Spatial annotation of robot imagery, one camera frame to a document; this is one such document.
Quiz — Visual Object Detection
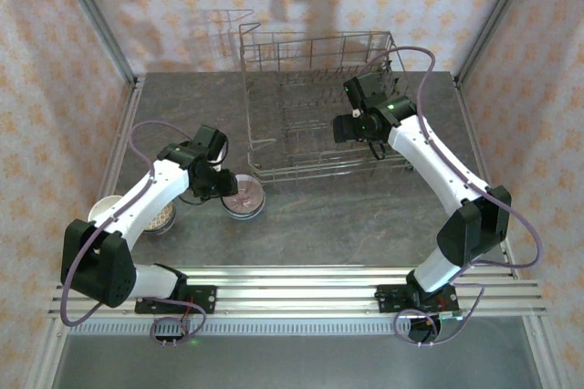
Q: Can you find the pink patterned bowl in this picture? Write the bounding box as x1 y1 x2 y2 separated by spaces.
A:
221 173 266 216

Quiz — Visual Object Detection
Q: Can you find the blue floral bowl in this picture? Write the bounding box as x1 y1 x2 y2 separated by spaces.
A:
222 201 266 221

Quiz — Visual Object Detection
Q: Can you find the grey wire dish rack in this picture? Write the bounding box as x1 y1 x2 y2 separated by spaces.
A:
238 21 415 190

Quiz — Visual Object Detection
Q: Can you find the brown flower patterned bowl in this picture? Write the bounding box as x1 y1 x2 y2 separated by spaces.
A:
142 203 178 233

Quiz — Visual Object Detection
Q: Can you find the grey metal panel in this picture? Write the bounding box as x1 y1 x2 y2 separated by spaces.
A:
48 333 537 389

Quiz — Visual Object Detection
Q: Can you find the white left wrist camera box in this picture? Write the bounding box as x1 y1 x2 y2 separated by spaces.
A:
208 142 230 173

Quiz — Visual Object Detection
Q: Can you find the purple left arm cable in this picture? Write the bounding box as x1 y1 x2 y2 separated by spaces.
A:
58 120 207 349

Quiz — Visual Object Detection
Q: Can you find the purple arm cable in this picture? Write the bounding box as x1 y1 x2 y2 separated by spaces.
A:
58 120 207 349
364 45 545 348

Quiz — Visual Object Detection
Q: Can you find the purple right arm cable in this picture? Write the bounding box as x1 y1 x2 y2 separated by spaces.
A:
364 45 545 348

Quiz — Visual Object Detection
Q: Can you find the aluminium table side rail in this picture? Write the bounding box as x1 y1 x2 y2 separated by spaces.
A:
70 78 146 280
453 80 522 279

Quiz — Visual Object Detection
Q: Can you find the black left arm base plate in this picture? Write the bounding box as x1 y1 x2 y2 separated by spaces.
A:
134 285 217 316

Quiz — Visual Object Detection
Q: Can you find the aluminium rail frame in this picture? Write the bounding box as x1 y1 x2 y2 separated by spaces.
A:
47 264 548 320

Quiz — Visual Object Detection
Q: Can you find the slotted grey cable duct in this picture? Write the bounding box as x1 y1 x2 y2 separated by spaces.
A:
63 318 533 337

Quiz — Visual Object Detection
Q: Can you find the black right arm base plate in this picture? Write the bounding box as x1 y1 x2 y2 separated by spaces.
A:
374 283 460 316

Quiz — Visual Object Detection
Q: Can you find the aluminium corner post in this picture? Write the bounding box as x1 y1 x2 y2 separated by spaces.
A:
454 0 544 88
48 0 139 88

